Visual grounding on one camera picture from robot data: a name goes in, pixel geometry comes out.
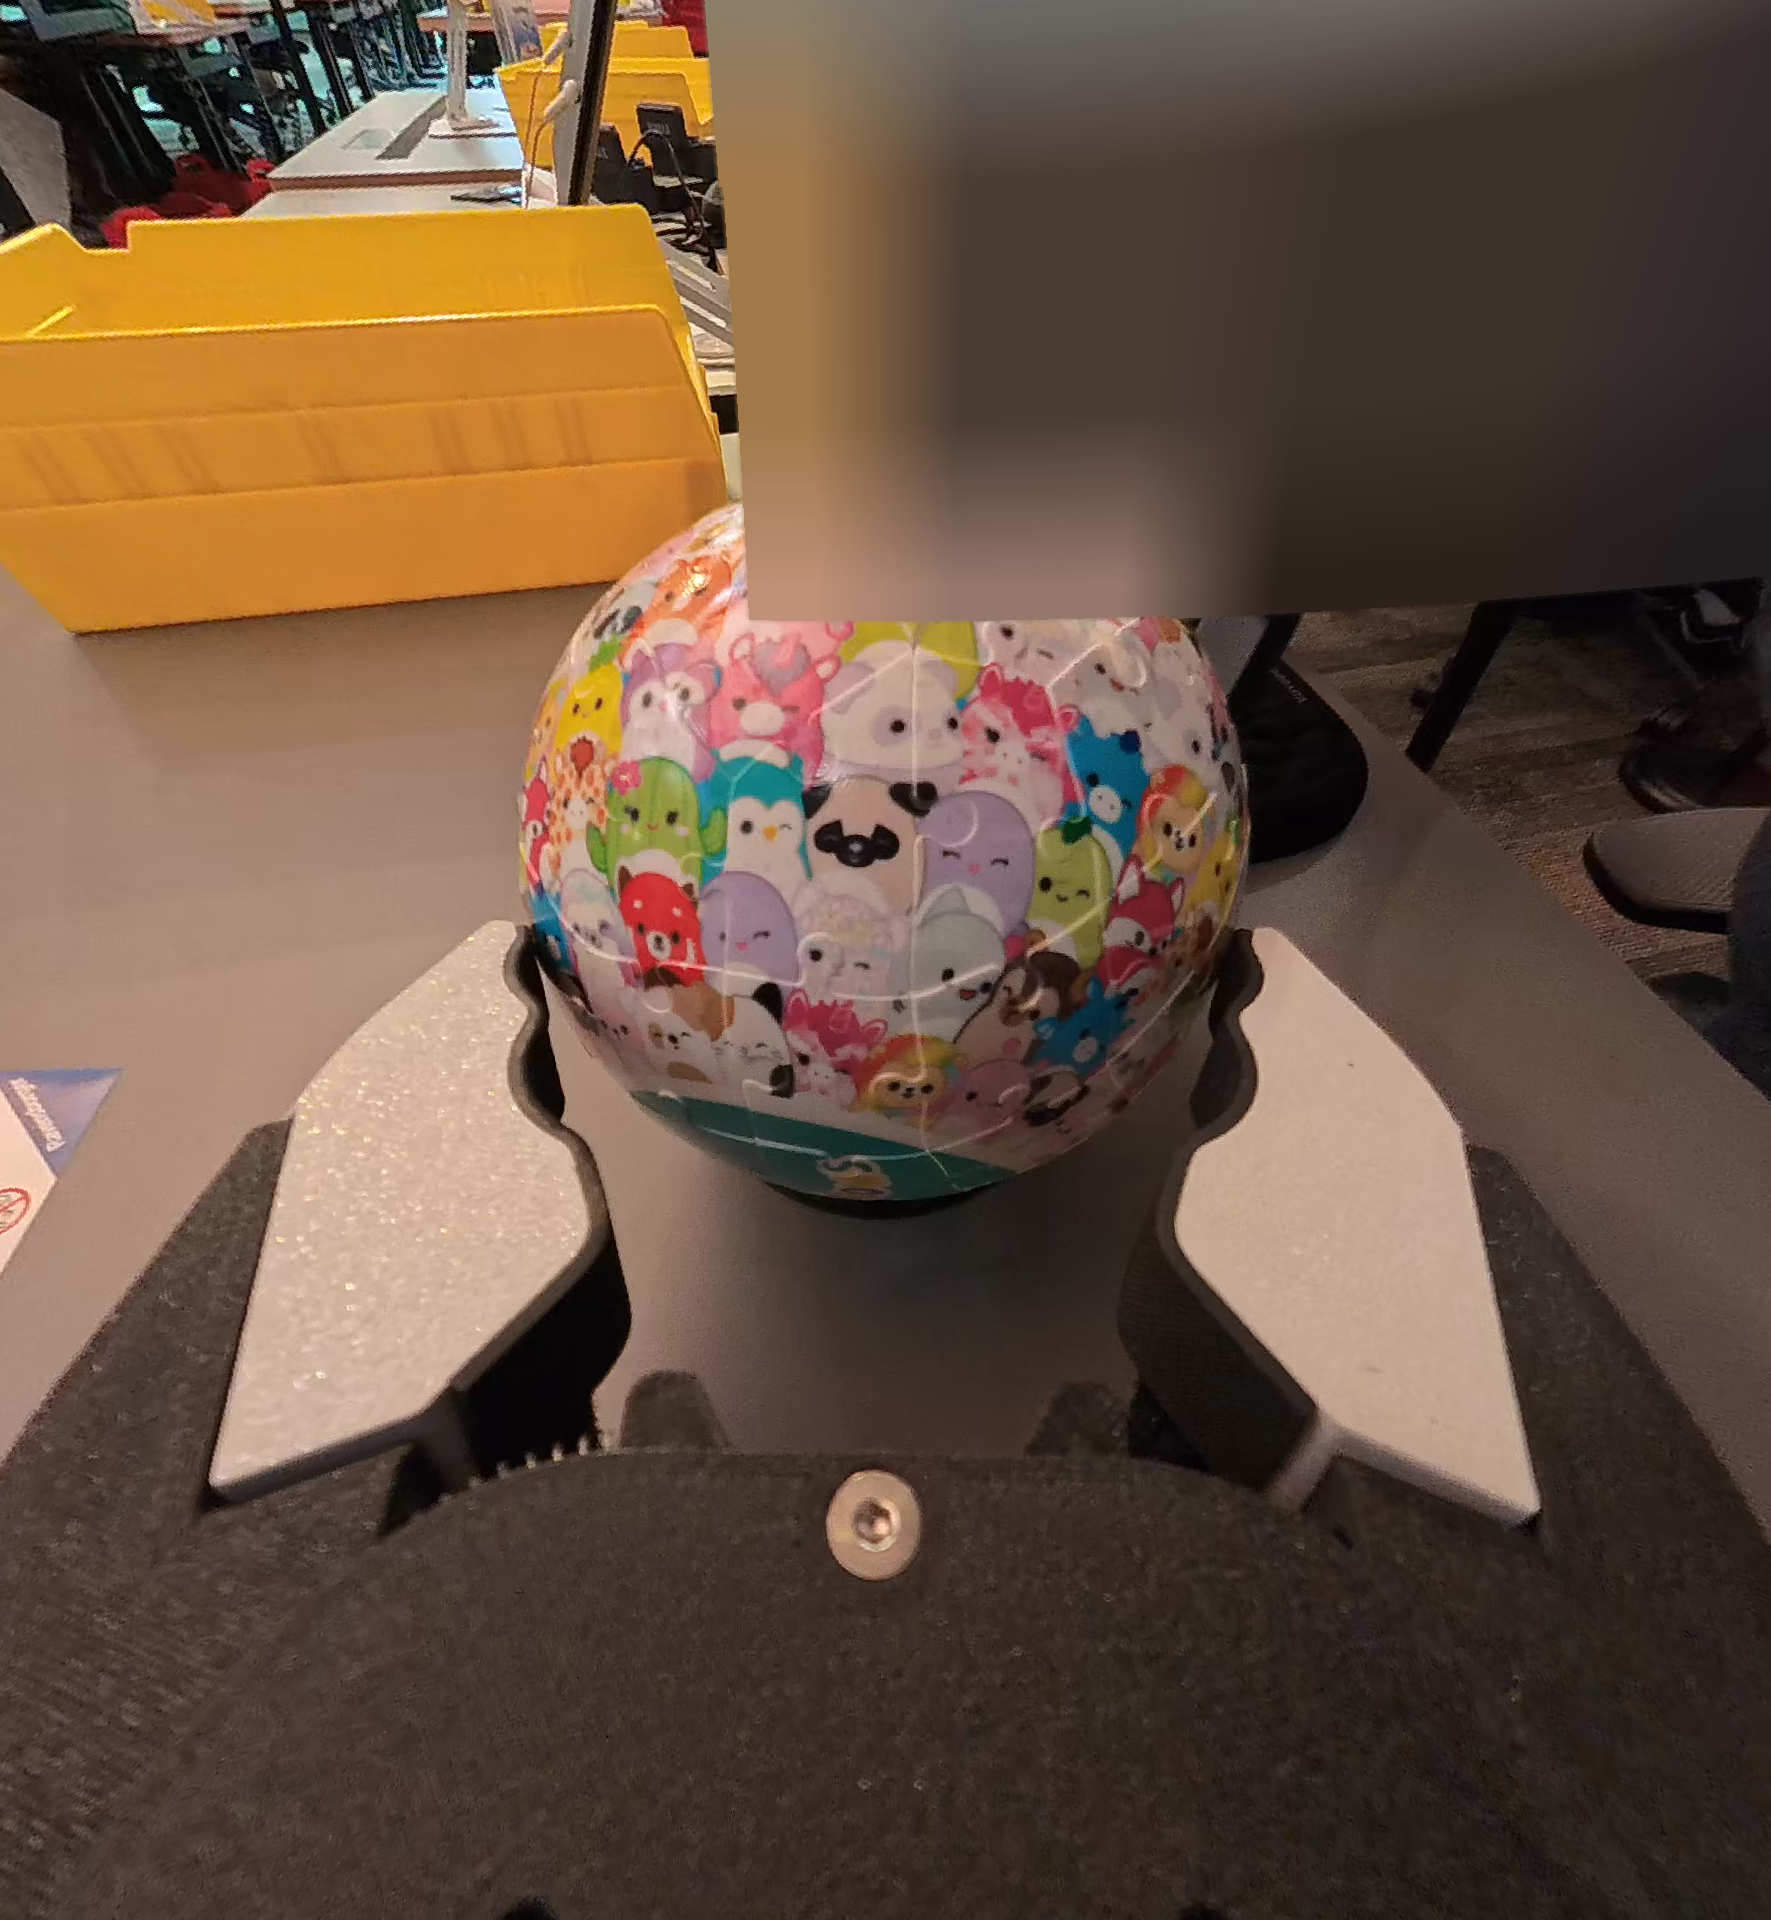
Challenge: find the black quilted wrist rest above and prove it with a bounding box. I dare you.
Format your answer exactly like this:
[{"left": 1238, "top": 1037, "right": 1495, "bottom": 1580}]
[{"left": 1231, "top": 614, "right": 1370, "bottom": 863}]

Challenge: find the black chair armrest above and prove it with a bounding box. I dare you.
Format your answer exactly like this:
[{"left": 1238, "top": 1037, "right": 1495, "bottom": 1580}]
[{"left": 1587, "top": 809, "right": 1771, "bottom": 933}]

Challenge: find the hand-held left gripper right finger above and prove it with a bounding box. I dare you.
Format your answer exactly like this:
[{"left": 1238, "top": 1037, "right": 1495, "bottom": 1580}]
[{"left": 1117, "top": 925, "right": 1545, "bottom": 1526}]

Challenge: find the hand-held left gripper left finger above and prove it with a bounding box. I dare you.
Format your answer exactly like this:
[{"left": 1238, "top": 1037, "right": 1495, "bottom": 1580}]
[{"left": 207, "top": 918, "right": 633, "bottom": 1507}]

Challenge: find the black round ball stand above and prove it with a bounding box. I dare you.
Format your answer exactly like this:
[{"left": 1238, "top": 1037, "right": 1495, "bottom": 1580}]
[{"left": 765, "top": 1177, "right": 1000, "bottom": 1221}]

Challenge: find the black flat monitor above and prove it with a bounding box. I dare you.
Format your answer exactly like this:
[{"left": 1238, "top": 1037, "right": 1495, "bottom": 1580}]
[{"left": 547, "top": 0, "right": 621, "bottom": 205}]

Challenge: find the yellow plastic bin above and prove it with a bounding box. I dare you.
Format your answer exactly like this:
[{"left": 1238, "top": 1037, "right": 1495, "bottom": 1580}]
[
  {"left": 500, "top": 22, "right": 714, "bottom": 151},
  {"left": 0, "top": 203, "right": 728, "bottom": 635}
]

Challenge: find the colourful cartoon puzzle ball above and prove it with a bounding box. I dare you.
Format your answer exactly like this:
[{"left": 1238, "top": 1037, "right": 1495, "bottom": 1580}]
[{"left": 517, "top": 507, "right": 1255, "bottom": 1210}]

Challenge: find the black furniture leg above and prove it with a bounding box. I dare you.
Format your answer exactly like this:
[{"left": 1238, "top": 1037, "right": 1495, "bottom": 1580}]
[{"left": 1407, "top": 600, "right": 1518, "bottom": 773}]

